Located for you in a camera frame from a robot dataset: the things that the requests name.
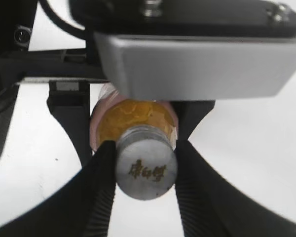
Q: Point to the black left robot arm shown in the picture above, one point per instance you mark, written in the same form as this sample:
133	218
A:
112	16

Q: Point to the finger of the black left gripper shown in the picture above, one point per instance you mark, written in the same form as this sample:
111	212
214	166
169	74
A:
190	114

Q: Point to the grey bottle cap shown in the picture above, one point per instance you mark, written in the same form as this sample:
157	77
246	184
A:
146	164

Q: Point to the peach oolong tea bottle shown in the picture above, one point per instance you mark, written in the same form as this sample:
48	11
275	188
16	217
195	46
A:
114	114

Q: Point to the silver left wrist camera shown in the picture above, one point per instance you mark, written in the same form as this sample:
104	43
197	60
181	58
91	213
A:
197	50

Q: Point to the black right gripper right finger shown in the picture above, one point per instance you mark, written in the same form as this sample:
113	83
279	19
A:
211	207

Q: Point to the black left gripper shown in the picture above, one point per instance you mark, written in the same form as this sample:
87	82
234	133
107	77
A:
68	101

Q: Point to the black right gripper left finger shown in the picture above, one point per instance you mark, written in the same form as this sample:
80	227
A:
81	208

